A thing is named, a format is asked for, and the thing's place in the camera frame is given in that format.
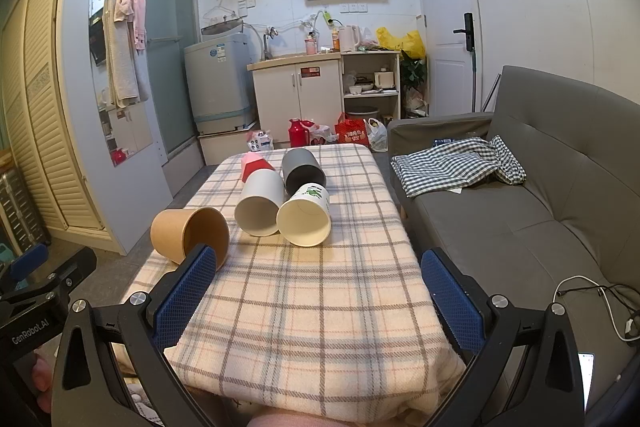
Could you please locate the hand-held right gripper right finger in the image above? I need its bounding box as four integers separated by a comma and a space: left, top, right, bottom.
420, 247, 588, 427

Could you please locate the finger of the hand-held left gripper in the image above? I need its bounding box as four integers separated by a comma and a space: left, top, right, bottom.
15, 248, 98, 308
0, 243, 51, 295

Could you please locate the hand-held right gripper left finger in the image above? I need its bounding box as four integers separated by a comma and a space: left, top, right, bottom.
50, 243, 218, 427

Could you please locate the brown paper cup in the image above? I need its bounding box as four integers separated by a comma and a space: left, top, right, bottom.
150, 206, 231, 272

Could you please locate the plain white cup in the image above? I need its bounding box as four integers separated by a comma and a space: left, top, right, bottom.
234, 169, 286, 238

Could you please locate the white cup with green print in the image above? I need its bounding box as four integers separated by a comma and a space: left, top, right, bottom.
276, 183, 333, 248

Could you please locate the pink cup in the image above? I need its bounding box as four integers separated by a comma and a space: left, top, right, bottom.
240, 152, 276, 184

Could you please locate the grey cup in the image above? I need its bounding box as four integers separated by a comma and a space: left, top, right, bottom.
280, 148, 328, 196

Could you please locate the person's left hand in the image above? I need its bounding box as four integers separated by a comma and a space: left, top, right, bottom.
34, 353, 56, 397

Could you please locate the silver suitcase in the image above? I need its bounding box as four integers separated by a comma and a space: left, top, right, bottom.
0, 167, 51, 253

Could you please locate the grey sofa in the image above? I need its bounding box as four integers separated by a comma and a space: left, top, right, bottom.
387, 65, 640, 427

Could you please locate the plaid blanket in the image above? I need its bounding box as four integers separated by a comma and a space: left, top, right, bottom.
122, 143, 468, 420

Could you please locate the green checked cloth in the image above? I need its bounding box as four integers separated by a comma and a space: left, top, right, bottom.
390, 135, 527, 198

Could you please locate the white platform block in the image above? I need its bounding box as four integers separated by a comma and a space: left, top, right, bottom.
197, 127, 261, 166

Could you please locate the phone with lit screen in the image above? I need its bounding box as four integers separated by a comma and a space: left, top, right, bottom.
577, 352, 598, 413

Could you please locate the cream louvred wardrobe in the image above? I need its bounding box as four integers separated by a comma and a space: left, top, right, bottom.
0, 0, 173, 258

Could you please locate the white printed packet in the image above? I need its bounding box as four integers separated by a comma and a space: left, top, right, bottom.
246, 129, 273, 152

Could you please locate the white plastic bag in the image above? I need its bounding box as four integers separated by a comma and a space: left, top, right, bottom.
365, 118, 390, 152

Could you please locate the red thermos jug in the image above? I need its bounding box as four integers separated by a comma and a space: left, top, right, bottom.
288, 119, 307, 150

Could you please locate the red gift bag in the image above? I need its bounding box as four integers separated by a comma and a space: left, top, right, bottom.
335, 117, 373, 145

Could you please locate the red and white printed bag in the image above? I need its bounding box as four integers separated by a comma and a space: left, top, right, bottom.
305, 122, 338, 146

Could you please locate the grey washing machine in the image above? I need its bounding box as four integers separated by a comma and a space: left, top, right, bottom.
183, 33, 257, 135

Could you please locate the cream sink cabinet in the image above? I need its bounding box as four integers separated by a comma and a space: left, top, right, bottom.
246, 53, 346, 135

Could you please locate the green potted plant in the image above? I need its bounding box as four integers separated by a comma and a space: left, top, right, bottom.
400, 52, 428, 88

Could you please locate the cream open shelf unit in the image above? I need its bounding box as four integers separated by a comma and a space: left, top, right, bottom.
341, 51, 402, 122

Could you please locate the yellow plastic bag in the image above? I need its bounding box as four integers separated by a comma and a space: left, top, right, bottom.
376, 27, 427, 60

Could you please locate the grey basin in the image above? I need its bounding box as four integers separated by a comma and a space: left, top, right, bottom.
201, 19, 245, 36

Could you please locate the frosted glass door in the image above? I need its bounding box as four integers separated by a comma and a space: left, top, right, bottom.
144, 0, 201, 158

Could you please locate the white electric kettle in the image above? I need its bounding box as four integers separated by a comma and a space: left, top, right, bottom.
339, 25, 361, 54

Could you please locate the wall mirror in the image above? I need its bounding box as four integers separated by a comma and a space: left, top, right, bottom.
89, 0, 155, 168

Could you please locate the white cable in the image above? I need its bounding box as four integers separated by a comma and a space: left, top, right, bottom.
552, 276, 640, 342

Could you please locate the black door lock handle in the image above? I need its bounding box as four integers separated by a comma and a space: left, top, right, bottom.
452, 13, 475, 52

